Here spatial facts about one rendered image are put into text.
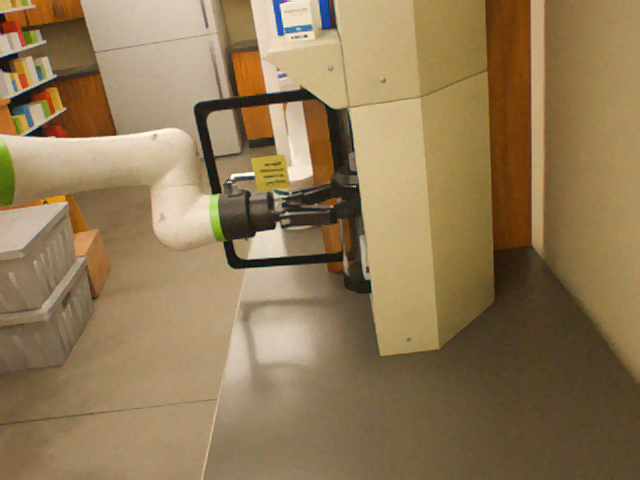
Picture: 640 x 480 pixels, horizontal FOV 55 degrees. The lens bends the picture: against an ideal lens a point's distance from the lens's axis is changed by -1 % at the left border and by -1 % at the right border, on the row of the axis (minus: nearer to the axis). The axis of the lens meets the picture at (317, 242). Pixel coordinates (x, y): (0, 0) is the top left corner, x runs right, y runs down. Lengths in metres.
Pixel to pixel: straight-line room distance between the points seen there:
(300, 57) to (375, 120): 0.15
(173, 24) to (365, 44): 5.07
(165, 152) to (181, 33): 4.84
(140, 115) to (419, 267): 5.28
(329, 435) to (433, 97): 0.56
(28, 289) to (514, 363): 2.44
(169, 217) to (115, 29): 5.00
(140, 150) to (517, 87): 0.79
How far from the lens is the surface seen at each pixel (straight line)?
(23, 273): 3.12
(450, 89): 1.07
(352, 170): 1.16
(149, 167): 1.17
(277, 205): 1.19
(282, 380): 1.17
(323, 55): 0.98
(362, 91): 0.99
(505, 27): 1.40
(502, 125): 1.44
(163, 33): 6.03
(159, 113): 6.17
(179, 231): 1.19
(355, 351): 1.21
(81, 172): 1.12
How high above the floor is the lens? 1.63
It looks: 24 degrees down
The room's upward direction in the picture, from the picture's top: 9 degrees counter-clockwise
